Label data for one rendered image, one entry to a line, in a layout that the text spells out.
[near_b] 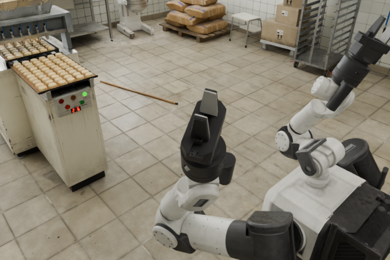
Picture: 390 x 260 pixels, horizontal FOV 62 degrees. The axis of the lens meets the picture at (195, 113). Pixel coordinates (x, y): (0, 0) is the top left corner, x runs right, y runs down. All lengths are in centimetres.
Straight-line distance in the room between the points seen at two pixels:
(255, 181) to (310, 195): 186
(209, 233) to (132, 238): 154
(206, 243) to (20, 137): 249
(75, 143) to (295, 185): 187
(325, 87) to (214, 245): 59
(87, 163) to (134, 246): 74
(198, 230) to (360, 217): 38
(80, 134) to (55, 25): 100
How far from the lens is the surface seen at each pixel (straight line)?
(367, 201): 94
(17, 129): 312
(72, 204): 269
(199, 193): 69
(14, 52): 300
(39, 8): 293
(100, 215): 255
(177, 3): 610
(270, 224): 76
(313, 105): 118
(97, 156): 267
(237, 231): 81
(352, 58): 110
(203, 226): 87
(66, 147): 250
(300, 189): 90
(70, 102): 232
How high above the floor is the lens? 184
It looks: 31 degrees down
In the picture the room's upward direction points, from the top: straight up
